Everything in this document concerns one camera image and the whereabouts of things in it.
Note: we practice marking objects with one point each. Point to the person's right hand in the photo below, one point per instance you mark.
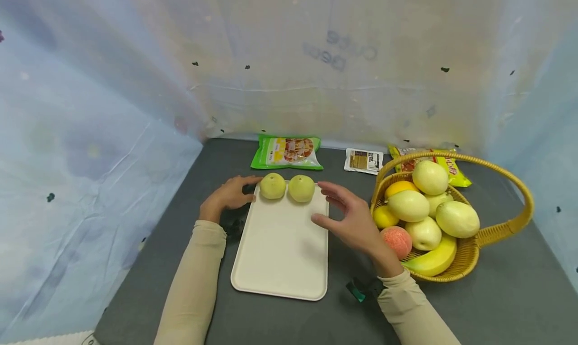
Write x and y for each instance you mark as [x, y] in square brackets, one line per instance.
[359, 226]

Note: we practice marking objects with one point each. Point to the person's left hand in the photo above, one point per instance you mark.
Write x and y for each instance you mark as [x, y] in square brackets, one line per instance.
[223, 195]

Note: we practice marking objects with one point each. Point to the person's right fingers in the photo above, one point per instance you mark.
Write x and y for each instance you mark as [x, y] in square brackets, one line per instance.
[335, 202]

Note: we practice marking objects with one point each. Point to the person's left thumb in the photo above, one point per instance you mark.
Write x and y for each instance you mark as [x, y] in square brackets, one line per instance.
[246, 199]

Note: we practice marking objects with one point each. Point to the person's left fingers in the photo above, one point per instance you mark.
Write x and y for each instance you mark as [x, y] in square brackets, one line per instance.
[247, 180]

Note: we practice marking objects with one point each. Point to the person's right index finger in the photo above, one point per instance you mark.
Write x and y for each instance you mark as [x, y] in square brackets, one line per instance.
[333, 188]

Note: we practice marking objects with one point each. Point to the person's right thumb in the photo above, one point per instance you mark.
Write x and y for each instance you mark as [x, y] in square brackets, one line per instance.
[322, 220]

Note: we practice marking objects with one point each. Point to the person's right forearm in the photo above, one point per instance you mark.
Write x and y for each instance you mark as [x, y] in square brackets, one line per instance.
[413, 305]

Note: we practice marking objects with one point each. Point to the person's left forearm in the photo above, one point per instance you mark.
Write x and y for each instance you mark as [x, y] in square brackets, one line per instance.
[194, 280]

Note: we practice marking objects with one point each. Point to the round yellow-green fruit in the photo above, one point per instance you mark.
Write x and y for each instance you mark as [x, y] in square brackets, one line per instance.
[272, 186]
[301, 188]

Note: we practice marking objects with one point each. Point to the black wrist band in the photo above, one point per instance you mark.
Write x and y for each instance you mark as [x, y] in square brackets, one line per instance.
[235, 228]
[356, 291]

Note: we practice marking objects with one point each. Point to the small white packet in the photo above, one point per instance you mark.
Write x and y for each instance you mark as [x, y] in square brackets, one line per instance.
[363, 160]

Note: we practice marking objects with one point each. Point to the white rectangular tray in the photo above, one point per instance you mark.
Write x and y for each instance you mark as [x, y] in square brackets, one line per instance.
[284, 249]

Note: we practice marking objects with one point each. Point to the green and white food packet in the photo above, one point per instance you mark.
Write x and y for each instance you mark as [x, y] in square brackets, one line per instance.
[287, 152]

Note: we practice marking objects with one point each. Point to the yellow lemon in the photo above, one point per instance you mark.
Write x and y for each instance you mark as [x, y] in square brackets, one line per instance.
[384, 217]

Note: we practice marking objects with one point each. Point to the orange fruit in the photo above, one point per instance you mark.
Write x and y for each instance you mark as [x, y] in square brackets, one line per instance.
[399, 187]

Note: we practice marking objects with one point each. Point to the pinkish red peach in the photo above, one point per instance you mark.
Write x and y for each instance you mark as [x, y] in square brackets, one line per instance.
[396, 242]

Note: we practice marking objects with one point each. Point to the pale green apple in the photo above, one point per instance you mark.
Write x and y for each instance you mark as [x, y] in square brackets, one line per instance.
[423, 233]

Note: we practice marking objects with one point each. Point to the pale green pear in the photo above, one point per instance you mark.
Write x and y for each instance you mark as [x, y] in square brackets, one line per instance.
[430, 177]

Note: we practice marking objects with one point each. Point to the pale green round fruit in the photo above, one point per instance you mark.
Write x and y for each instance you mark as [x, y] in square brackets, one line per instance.
[438, 202]

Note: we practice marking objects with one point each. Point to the yellow-green banana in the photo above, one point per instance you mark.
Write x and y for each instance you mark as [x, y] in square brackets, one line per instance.
[434, 259]

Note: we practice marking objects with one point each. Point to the large pale green oval fruit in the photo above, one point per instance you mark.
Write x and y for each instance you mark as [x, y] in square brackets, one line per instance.
[458, 219]

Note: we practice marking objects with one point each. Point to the yellow food packet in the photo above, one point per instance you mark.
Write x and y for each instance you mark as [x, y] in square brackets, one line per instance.
[456, 173]

